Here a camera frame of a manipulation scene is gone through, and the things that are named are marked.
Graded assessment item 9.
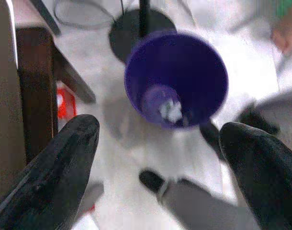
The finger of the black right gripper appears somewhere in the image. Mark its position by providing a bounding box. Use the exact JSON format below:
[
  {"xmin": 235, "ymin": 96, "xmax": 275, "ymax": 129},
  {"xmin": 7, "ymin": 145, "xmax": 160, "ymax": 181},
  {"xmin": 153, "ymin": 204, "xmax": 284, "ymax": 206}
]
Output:
[{"xmin": 199, "ymin": 119, "xmax": 225, "ymax": 160}]

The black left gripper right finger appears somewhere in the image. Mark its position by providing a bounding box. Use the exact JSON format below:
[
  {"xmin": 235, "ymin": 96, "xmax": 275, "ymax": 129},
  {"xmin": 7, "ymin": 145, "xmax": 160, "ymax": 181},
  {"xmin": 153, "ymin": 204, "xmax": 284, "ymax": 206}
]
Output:
[{"xmin": 219, "ymin": 121, "xmax": 292, "ymax": 230}]

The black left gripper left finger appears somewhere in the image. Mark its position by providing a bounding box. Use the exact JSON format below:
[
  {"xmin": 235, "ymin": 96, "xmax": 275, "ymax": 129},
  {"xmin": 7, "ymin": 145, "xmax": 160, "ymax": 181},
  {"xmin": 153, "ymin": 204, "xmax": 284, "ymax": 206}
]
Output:
[{"xmin": 0, "ymin": 114, "xmax": 100, "ymax": 230}]

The purple plastic cup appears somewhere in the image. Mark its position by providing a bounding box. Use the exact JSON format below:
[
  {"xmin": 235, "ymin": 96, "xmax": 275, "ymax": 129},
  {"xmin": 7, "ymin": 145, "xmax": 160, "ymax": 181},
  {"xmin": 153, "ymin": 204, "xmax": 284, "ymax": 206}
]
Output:
[{"xmin": 124, "ymin": 30, "xmax": 230, "ymax": 130}]

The white crumpled paper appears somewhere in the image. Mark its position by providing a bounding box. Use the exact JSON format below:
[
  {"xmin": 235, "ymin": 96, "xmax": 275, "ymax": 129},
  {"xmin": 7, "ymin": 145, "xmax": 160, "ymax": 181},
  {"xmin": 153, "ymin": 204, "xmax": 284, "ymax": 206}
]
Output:
[{"xmin": 157, "ymin": 100, "xmax": 183, "ymax": 123}]

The small red object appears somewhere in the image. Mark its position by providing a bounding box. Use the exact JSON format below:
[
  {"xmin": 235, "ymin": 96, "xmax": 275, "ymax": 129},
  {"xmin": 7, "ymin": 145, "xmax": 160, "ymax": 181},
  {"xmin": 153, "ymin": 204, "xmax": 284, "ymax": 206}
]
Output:
[{"xmin": 56, "ymin": 86, "xmax": 78, "ymax": 120}]

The person's bare leg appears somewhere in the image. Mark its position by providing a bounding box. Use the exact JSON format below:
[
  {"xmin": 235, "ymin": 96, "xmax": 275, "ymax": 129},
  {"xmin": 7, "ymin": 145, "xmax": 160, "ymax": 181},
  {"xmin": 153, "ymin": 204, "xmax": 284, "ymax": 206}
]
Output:
[{"xmin": 270, "ymin": 13, "xmax": 292, "ymax": 57}]

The brown wooden furniture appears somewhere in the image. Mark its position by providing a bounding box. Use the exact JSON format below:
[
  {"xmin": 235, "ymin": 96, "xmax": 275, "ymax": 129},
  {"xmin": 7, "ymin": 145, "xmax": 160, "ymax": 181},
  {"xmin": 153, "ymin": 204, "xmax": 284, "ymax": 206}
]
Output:
[{"xmin": 0, "ymin": 0, "xmax": 59, "ymax": 192}]

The dark slanted furniture leg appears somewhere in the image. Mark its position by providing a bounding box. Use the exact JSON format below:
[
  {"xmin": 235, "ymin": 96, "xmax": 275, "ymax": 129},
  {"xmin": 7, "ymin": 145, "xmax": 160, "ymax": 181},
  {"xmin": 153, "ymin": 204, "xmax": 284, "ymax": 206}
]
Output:
[
  {"xmin": 52, "ymin": 49, "xmax": 97, "ymax": 104},
  {"xmin": 30, "ymin": 0, "xmax": 62, "ymax": 35}
]

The black round stand base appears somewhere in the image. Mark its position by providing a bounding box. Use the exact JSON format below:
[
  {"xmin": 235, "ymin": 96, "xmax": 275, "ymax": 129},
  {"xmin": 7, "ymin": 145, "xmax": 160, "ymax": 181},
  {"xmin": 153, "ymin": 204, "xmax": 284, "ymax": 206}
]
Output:
[{"xmin": 108, "ymin": 0, "xmax": 178, "ymax": 63}]

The grey looped cable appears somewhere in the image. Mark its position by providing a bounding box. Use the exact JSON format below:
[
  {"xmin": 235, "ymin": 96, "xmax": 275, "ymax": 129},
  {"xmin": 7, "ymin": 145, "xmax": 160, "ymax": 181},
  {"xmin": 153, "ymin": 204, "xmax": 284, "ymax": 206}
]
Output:
[{"xmin": 54, "ymin": 0, "xmax": 114, "ymax": 28}]

